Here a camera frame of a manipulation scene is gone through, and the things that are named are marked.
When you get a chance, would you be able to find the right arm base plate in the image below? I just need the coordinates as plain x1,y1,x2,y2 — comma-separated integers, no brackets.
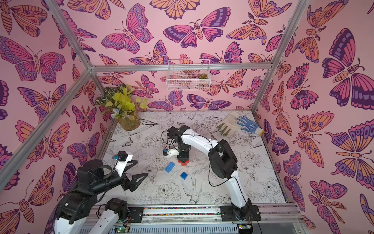
219,205,262,221

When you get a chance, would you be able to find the blue work glove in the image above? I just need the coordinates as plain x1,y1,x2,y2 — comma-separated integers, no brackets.
236,116,264,136

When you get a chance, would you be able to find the green beige work glove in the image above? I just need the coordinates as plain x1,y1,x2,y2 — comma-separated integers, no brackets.
216,111,240,137

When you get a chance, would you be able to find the small blue lego brick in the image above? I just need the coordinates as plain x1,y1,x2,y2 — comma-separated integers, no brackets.
180,172,188,180

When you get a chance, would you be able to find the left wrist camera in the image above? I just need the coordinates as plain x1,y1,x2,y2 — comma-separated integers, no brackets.
114,151,133,176

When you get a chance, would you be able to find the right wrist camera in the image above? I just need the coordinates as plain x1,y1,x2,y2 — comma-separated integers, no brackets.
163,149,179,158

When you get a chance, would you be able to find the potted green plant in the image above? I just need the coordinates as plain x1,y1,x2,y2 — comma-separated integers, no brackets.
95,84,148,131

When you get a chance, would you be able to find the white vented cable duct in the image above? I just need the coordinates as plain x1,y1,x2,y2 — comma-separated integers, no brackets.
65,223,240,234

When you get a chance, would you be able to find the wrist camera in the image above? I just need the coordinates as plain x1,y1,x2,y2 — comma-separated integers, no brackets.
163,149,179,158
114,151,133,176

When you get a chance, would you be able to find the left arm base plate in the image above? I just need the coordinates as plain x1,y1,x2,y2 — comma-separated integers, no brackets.
127,207,144,223

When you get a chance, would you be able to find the small succulent in basket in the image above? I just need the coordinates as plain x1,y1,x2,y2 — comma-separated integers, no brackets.
199,74,208,80

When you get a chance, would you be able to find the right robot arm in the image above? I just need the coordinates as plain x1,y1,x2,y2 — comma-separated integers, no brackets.
163,125,255,220

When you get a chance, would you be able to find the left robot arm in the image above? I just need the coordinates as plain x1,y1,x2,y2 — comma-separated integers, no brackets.
54,160,148,234

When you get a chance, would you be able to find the white wire basket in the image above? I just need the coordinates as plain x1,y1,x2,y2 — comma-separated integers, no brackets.
165,58,211,92

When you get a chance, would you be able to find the aluminium rail with beads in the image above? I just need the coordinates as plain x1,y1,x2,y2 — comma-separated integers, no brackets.
62,203,302,224

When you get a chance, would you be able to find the long blue lego brick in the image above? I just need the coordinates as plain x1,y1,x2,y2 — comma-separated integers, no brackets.
165,162,175,173

